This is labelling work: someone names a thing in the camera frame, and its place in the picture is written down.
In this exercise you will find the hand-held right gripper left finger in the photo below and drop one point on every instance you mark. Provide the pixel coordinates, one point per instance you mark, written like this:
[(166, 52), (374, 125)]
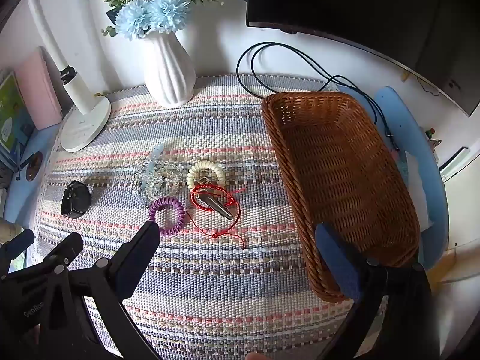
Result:
[(127, 270)]

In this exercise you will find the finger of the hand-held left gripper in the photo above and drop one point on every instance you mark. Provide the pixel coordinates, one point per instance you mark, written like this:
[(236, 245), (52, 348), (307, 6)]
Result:
[(69, 245), (18, 240)]

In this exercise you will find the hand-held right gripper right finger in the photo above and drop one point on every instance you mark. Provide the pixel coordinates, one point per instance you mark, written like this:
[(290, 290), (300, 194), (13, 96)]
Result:
[(337, 266)]

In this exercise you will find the black wrist watch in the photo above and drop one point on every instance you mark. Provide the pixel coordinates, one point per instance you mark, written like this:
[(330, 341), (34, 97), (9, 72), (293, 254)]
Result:
[(75, 199)]

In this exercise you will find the brown wicker basket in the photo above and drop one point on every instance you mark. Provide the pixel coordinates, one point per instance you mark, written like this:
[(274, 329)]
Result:
[(337, 165)]

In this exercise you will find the silver hair clip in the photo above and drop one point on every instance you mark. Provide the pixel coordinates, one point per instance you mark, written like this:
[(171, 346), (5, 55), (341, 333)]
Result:
[(221, 210)]

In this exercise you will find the brown oval wooden object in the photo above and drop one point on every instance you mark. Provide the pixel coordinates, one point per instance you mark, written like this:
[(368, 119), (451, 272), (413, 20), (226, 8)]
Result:
[(33, 165)]

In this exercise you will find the striped woven table mat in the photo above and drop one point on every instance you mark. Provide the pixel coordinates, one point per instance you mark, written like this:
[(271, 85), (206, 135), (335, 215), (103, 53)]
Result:
[(210, 288)]

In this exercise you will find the white desk lamp base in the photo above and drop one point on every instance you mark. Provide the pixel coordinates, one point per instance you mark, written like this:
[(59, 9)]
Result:
[(84, 127)]

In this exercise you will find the green book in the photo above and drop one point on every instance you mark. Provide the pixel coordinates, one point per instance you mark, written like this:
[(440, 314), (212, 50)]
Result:
[(9, 116)]

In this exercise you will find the pink book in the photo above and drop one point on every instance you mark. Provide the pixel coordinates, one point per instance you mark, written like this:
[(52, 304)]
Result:
[(37, 90)]

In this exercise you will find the light blue desk pad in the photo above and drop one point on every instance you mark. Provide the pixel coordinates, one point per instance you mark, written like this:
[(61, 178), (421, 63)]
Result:
[(408, 127)]

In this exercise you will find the white plastic device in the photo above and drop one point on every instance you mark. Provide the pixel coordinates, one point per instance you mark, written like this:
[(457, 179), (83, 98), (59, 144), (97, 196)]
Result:
[(455, 163)]

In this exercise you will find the white ribbed vase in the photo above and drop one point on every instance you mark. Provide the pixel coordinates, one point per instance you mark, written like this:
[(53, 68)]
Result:
[(168, 75)]

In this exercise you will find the blue and white artificial flowers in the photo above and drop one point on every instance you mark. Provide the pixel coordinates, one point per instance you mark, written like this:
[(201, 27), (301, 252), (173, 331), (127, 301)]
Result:
[(165, 11)]

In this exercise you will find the black monitor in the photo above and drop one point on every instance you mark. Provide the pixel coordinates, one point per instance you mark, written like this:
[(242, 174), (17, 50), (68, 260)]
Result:
[(356, 0)]

